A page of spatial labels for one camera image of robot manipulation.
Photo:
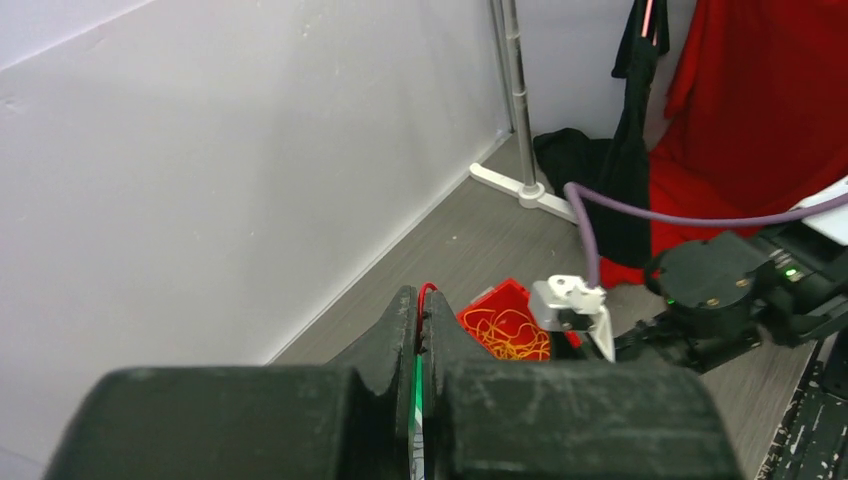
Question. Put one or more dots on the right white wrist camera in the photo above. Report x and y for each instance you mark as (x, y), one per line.
(566, 304)

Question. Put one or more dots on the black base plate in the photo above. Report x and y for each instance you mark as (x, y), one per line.
(810, 442)

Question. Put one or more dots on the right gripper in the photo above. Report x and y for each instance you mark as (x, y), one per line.
(666, 339)

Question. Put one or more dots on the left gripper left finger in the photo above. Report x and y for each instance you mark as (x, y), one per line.
(348, 418)

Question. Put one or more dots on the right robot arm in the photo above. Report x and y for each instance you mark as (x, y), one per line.
(724, 296)

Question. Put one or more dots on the black t-shirt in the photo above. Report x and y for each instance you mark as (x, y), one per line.
(617, 167)

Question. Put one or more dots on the metal clothes rack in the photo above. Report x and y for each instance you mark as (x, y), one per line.
(528, 190)

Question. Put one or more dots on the red t-shirt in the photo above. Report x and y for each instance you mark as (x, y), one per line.
(757, 110)

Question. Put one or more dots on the red plastic bin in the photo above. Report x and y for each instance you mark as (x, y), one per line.
(500, 321)

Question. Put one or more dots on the pink clothes hanger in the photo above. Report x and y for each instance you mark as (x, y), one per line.
(648, 29)

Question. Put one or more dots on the green plastic bin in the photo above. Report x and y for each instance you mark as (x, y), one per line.
(417, 461)

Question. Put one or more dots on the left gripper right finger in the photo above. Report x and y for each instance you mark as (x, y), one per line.
(485, 418)

